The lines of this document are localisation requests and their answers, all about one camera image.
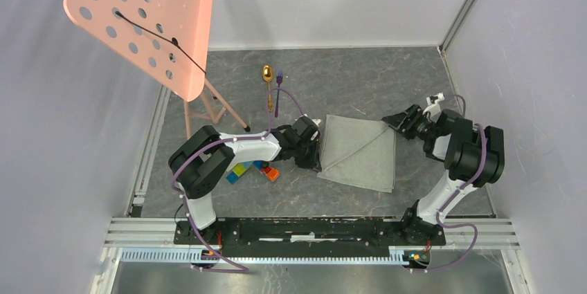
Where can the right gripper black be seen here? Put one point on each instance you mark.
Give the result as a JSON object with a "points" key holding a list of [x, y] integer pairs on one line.
{"points": [[399, 121]]}

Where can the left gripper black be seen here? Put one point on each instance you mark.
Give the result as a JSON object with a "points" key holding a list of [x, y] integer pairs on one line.
{"points": [[313, 162]]}

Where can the grey cloth napkin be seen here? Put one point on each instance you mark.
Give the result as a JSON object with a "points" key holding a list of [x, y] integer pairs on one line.
{"points": [[358, 153]]}

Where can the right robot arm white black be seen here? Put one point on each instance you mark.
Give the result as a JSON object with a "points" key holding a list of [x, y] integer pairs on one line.
{"points": [[472, 156]]}

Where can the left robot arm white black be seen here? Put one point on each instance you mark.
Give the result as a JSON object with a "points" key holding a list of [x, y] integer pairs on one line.
{"points": [[199, 164]]}

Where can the colourful toy block pile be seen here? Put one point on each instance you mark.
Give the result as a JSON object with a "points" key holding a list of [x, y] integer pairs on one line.
{"points": [[259, 166]]}

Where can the purple fork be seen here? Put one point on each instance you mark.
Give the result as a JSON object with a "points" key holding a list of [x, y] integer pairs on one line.
{"points": [[279, 80]]}

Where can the gold spoon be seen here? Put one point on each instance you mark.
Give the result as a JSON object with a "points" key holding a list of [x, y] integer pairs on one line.
{"points": [[268, 76]]}

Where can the pink perforated music stand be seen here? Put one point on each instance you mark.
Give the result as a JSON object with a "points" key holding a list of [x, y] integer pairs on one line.
{"points": [[166, 39]]}

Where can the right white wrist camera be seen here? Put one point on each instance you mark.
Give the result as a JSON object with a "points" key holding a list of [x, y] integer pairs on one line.
{"points": [[433, 107]]}

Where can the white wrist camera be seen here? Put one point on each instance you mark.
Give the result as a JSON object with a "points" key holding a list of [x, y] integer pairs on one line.
{"points": [[315, 124], [433, 107]]}

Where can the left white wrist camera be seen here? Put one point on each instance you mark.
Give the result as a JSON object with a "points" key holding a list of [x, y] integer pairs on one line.
{"points": [[315, 124]]}

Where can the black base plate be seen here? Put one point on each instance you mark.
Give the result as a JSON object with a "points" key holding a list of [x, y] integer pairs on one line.
{"points": [[298, 237]]}

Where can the aluminium frame rail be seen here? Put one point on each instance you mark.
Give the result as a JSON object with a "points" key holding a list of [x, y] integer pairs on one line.
{"points": [[152, 239]]}

